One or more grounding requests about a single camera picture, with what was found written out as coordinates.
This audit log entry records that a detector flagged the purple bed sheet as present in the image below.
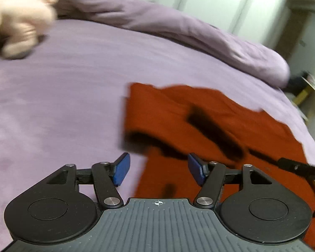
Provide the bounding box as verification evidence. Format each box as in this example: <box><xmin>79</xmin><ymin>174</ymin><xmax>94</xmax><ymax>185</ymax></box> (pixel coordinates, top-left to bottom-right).
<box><xmin>0</xmin><ymin>18</ymin><xmax>315</xmax><ymax>252</ymax></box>

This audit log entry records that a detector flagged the purple duvet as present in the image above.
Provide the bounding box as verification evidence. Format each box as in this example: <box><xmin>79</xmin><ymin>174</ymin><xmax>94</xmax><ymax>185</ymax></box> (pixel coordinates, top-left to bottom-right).
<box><xmin>55</xmin><ymin>0</ymin><xmax>290</xmax><ymax>88</ymax></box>

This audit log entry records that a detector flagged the red knit sweater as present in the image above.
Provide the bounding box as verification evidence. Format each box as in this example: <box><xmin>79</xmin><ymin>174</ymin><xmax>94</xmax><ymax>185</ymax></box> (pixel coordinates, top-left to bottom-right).
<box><xmin>123</xmin><ymin>82</ymin><xmax>315</xmax><ymax>251</ymax></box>

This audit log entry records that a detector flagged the pink plush toy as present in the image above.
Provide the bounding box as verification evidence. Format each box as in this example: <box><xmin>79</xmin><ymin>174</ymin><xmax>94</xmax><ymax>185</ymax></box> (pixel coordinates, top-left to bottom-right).
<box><xmin>0</xmin><ymin>0</ymin><xmax>59</xmax><ymax>59</ymax></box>

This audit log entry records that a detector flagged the yellow side table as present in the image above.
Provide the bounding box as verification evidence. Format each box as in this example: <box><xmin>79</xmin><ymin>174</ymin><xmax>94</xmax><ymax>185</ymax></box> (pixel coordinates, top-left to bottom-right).
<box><xmin>291</xmin><ymin>59</ymin><xmax>315</xmax><ymax>121</ymax></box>

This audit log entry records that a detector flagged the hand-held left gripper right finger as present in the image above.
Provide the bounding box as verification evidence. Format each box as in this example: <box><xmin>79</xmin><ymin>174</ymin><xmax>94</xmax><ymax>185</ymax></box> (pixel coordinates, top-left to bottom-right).
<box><xmin>188</xmin><ymin>153</ymin><xmax>273</xmax><ymax>210</ymax></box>

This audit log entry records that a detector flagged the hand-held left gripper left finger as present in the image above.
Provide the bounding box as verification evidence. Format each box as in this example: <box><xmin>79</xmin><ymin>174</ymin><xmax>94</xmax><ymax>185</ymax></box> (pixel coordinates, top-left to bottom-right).
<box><xmin>46</xmin><ymin>152</ymin><xmax>131</xmax><ymax>210</ymax></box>

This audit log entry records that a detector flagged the white wardrobe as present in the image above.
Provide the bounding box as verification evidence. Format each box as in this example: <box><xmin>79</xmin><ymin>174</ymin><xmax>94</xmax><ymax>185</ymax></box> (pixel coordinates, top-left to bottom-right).
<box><xmin>115</xmin><ymin>0</ymin><xmax>293</xmax><ymax>50</ymax></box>

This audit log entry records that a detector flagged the black cloth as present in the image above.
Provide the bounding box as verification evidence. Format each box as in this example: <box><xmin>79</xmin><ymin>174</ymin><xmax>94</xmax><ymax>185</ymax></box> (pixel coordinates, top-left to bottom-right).
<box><xmin>286</xmin><ymin>71</ymin><xmax>308</xmax><ymax>93</ymax></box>

